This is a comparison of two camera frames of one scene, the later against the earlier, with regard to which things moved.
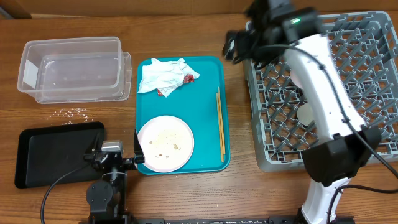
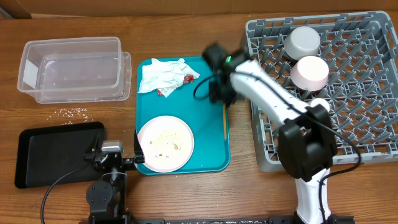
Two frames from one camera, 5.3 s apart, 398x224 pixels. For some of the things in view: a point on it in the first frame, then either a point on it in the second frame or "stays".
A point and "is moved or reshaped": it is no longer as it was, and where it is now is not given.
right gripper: [242, 38] → [217, 95]
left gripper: [131, 163] stays
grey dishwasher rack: [365, 46] stays
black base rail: [247, 221] stays
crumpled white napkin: [167, 75] stays
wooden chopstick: [221, 117] is moved or reshaped
